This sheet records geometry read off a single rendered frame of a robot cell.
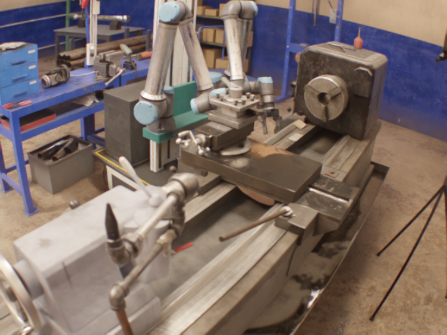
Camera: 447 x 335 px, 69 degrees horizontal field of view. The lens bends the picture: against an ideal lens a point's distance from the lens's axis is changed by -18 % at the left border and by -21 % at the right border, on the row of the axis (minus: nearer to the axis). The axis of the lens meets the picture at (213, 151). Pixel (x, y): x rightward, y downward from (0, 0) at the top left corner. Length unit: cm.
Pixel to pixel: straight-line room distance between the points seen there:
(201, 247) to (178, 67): 155
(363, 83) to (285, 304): 130
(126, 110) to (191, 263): 153
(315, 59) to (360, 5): 335
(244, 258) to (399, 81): 463
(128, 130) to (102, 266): 195
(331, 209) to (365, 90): 92
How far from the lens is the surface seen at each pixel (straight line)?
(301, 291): 186
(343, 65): 235
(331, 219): 154
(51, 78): 308
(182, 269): 143
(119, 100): 277
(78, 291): 88
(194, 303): 116
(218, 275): 125
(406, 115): 574
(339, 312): 237
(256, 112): 184
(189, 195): 115
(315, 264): 202
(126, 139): 282
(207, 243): 155
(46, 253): 85
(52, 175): 320
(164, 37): 214
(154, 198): 96
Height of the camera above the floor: 170
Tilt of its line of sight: 26 degrees down
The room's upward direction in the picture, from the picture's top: 4 degrees clockwise
